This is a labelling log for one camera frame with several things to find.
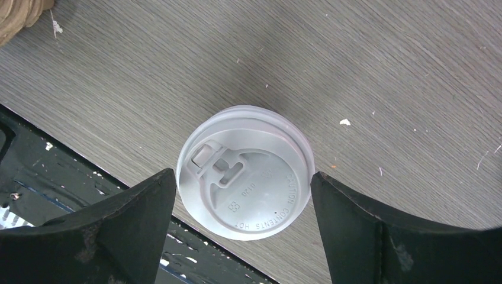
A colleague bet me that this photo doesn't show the tan cardboard cup carrier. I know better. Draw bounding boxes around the tan cardboard cup carrier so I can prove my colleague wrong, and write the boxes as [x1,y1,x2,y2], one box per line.
[1,0,55,47]

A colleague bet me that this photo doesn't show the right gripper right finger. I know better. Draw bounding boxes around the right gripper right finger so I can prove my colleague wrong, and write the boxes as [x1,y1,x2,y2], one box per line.
[311,172,501,283]

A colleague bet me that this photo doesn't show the white sip lid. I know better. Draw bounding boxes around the white sip lid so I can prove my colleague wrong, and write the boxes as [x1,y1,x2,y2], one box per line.
[176,105,316,241]

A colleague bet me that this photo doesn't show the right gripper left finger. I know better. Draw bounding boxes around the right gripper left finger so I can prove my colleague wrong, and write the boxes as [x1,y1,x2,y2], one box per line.
[1,169,176,283]

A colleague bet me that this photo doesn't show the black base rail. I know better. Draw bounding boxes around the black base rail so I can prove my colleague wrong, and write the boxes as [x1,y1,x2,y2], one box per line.
[1,106,272,283]

